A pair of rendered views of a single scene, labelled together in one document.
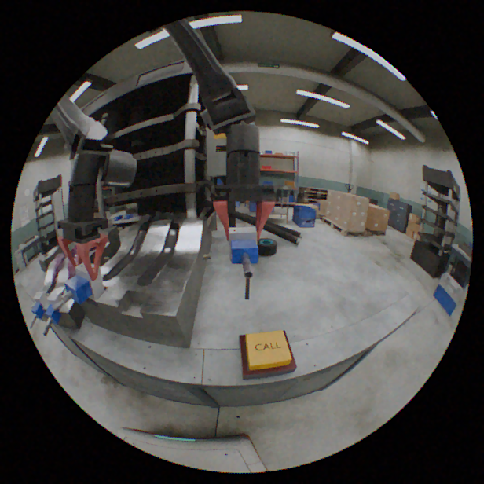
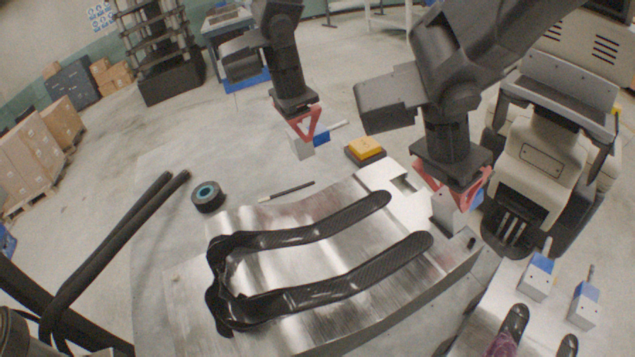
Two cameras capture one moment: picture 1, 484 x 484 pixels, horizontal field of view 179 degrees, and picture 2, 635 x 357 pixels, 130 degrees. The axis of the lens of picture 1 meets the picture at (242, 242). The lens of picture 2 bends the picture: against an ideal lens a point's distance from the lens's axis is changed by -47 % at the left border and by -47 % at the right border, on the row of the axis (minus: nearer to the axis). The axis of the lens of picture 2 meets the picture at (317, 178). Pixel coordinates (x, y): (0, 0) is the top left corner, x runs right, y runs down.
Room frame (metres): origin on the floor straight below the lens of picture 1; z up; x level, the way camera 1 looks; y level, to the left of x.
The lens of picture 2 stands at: (0.38, 0.46, 1.25)
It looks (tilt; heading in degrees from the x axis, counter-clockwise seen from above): 42 degrees down; 256
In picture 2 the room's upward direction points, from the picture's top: 12 degrees counter-clockwise
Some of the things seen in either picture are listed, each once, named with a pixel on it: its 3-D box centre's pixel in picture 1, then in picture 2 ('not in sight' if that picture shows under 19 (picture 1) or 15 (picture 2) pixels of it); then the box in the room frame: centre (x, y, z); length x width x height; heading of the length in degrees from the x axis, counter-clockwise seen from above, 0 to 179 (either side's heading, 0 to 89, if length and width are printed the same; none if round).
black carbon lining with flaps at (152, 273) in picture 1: (149, 237); (313, 255); (0.36, 0.25, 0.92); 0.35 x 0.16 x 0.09; 4
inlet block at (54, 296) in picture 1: (52, 316); (540, 265); (0.03, 0.43, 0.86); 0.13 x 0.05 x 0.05; 21
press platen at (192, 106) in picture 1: (138, 144); not in sight; (1.21, 0.88, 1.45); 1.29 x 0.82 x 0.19; 94
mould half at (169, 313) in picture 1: (158, 251); (306, 270); (0.37, 0.24, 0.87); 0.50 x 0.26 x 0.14; 4
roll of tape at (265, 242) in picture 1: (265, 246); (208, 196); (0.53, -0.09, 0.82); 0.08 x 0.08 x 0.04
